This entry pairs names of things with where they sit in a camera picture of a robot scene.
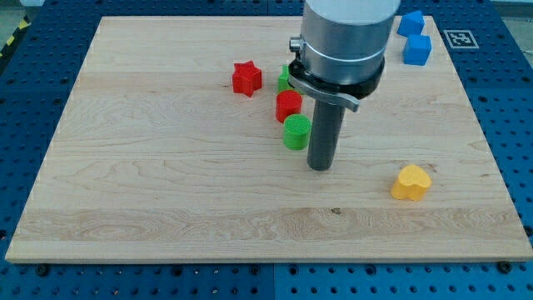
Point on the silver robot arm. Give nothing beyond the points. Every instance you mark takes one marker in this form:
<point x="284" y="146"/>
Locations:
<point x="339" y="54"/>

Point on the yellow heart block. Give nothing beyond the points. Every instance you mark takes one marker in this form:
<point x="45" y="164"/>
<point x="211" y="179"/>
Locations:
<point x="412" y="182"/>

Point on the green cylinder block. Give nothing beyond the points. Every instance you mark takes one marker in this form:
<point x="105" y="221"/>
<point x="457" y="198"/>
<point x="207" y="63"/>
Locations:
<point x="297" y="130"/>

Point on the red cylinder block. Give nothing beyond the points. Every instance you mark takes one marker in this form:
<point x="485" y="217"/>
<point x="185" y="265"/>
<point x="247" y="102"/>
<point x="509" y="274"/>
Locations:
<point x="288" y="102"/>

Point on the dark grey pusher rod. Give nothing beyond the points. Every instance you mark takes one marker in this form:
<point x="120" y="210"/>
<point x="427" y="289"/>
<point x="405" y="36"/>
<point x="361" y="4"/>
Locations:
<point x="325" y="130"/>

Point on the green star block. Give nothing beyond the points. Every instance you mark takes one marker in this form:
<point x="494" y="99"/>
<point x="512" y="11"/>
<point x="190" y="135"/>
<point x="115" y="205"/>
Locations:
<point x="282" y="80"/>

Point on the red star block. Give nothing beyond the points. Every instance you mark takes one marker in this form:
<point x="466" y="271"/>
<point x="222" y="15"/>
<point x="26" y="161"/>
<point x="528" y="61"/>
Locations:
<point x="247" y="78"/>

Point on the wooden board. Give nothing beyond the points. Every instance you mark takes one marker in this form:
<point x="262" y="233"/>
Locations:
<point x="156" y="160"/>

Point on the blue cube block lower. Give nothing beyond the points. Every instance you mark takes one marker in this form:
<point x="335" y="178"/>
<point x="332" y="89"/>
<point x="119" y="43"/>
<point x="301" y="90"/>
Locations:
<point x="417" y="50"/>

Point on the blue block upper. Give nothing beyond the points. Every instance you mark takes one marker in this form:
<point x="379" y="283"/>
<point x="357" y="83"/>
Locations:
<point x="411" y="23"/>

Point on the white fiducial marker tag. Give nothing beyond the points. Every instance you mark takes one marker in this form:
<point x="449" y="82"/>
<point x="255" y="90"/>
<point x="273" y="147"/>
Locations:
<point x="460" y="39"/>

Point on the black yellow hazard tape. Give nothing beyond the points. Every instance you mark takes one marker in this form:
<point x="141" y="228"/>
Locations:
<point x="16" y="38"/>

